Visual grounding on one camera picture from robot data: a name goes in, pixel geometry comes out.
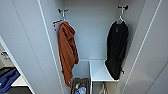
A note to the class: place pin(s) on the orange hooded sweatshirt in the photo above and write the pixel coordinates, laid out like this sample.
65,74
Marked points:
68,50

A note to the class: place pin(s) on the black wall hook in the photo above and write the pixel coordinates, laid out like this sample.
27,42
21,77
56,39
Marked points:
62,10
124,7

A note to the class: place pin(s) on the white wardrobe shelf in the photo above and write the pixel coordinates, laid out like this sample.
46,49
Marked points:
98,71

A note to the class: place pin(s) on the white wardrobe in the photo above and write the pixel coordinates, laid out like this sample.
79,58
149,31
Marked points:
90,36

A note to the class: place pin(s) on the black sweatshirt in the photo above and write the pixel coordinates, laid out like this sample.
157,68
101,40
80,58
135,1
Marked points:
116,46

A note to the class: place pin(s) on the blue moulded tray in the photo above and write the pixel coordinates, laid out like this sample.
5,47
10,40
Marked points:
8,80

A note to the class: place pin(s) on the white wardrobe door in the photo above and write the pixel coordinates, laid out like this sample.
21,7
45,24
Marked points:
150,53
23,40

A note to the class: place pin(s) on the orange and white label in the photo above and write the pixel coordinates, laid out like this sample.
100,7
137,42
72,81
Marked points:
56,23

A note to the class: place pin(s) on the dark wall sign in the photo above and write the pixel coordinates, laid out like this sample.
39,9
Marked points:
4,55

